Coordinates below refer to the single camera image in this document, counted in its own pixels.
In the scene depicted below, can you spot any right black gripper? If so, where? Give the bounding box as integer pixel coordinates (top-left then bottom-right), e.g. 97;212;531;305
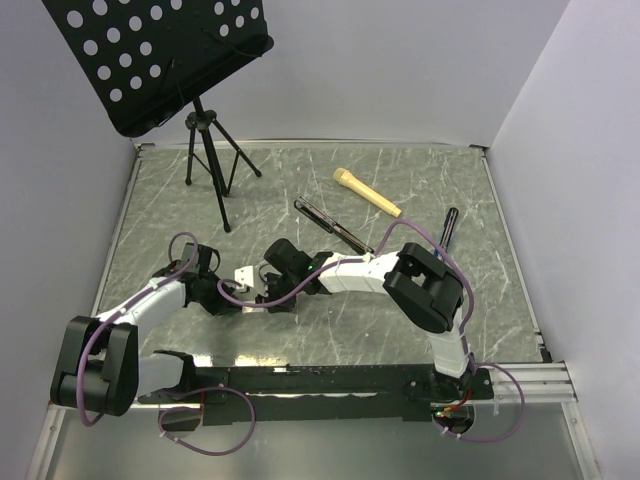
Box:
255;272;302;315

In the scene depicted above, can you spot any black stapler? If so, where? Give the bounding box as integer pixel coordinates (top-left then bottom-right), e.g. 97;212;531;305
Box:
294;197;374;255

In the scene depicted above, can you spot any small staple box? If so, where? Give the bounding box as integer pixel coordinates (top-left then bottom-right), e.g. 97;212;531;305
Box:
242;307;267;314

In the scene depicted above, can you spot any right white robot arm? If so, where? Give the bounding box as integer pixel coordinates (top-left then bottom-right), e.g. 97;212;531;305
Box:
250;239;472;398

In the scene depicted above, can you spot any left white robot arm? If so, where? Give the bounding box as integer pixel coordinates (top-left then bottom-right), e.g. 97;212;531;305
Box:
50;242;237;417

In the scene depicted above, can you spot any beige toy microphone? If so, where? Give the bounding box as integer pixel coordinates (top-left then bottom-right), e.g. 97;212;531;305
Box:
333;168;402;218

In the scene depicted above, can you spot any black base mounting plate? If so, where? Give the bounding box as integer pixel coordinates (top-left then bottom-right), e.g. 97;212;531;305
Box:
139;364;494;426

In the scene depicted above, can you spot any black perforated music stand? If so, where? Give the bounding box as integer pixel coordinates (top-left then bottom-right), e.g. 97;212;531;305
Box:
40;0;276;232

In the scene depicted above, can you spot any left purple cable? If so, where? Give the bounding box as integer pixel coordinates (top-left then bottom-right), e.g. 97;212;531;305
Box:
77;231;201;427

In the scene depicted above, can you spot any purple cable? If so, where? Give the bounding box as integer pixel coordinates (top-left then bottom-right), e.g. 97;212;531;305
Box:
216;219;527;446
77;231;201;427

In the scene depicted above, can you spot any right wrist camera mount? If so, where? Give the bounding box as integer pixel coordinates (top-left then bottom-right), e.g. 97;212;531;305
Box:
234;265;266;302

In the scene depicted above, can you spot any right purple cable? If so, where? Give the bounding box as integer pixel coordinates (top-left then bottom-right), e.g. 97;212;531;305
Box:
216;219;527;446

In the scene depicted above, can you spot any aluminium table frame rail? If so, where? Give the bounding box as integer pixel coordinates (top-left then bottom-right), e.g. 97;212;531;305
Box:
26;146;143;479

